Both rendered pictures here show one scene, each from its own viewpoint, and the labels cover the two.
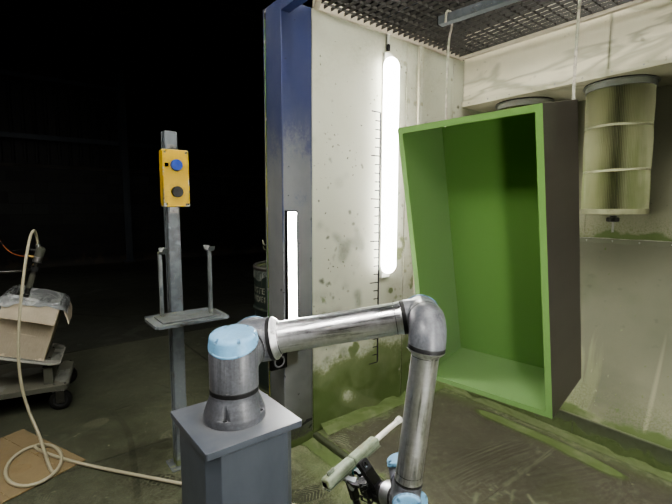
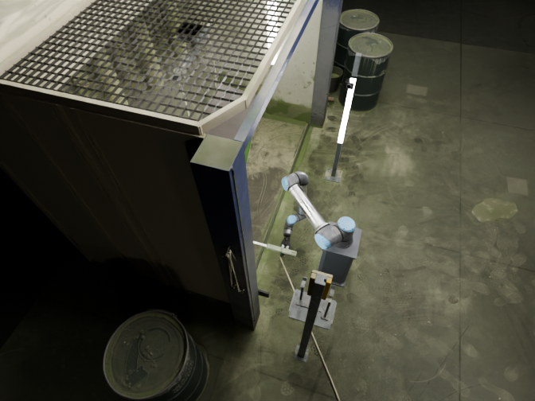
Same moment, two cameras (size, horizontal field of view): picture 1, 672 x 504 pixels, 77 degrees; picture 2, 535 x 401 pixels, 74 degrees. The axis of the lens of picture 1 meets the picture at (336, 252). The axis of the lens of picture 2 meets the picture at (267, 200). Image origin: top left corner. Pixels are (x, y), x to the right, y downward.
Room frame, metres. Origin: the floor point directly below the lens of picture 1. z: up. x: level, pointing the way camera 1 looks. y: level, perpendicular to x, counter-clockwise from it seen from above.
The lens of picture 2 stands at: (2.67, 1.27, 3.39)
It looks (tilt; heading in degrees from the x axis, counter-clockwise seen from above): 54 degrees down; 237
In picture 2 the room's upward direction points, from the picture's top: 1 degrees counter-clockwise
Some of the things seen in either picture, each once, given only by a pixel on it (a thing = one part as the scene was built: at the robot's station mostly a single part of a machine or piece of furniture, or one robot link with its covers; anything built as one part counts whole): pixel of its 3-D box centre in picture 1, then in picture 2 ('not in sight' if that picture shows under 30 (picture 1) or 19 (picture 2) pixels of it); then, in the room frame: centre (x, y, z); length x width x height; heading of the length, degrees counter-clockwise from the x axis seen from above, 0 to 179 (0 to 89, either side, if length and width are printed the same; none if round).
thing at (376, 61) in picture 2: not in sight; (363, 74); (-0.80, -1.56, 0.44); 0.59 x 0.58 x 0.89; 53
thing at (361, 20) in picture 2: not in sight; (358, 20); (-1.13, -2.13, 0.86); 0.54 x 0.54 x 0.01
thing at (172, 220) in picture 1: (175, 304); (308, 325); (2.03, 0.78, 0.82); 0.06 x 0.06 x 1.64; 38
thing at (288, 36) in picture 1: (288, 235); (238, 266); (2.27, 0.25, 1.14); 0.18 x 0.18 x 2.29; 38
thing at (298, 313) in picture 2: (186, 317); (312, 309); (1.93, 0.69, 0.78); 0.31 x 0.23 x 0.01; 128
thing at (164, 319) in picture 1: (186, 281); (314, 297); (1.91, 0.68, 0.95); 0.26 x 0.15 x 0.32; 128
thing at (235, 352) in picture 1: (234, 356); (344, 228); (1.28, 0.32, 0.83); 0.17 x 0.15 x 0.18; 177
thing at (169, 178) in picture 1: (174, 178); (318, 286); (1.99, 0.75, 1.42); 0.12 x 0.06 x 0.26; 128
